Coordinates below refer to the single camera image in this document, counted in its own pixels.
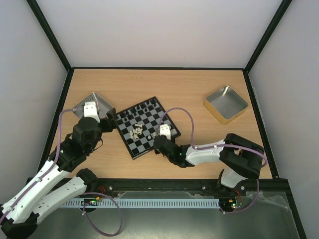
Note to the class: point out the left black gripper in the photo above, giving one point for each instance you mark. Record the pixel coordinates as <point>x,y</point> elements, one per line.
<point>112,119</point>

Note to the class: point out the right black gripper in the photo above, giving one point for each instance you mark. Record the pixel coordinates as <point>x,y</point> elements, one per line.
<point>159,143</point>

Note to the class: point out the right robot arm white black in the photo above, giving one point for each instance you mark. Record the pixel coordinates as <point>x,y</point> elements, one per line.
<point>243,158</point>

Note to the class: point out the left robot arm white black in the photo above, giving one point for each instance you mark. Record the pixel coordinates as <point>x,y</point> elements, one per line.
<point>20,216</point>

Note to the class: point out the pile of white pieces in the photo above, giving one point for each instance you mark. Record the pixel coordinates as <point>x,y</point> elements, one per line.
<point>136,131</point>

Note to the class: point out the black silver chess board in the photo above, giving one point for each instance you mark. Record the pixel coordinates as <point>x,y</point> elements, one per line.
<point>150,114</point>

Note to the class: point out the silver embossed tin lid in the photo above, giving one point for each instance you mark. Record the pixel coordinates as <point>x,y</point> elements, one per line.
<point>102,105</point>

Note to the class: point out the gold square tin box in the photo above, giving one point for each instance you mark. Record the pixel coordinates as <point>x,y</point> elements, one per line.
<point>225,104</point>

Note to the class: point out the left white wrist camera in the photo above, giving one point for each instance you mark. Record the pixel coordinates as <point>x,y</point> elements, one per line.
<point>91,110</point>

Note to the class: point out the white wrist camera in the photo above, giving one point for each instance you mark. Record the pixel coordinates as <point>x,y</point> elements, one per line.
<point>91,110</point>
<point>164,130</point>

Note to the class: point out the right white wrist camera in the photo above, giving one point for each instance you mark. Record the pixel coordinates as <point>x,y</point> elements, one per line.
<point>164,130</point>

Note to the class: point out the light blue slotted cable duct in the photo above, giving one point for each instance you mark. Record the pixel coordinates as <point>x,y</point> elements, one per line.
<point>147,204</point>

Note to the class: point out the black aluminium frame rail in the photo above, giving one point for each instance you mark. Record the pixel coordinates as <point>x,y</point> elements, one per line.
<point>204,187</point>

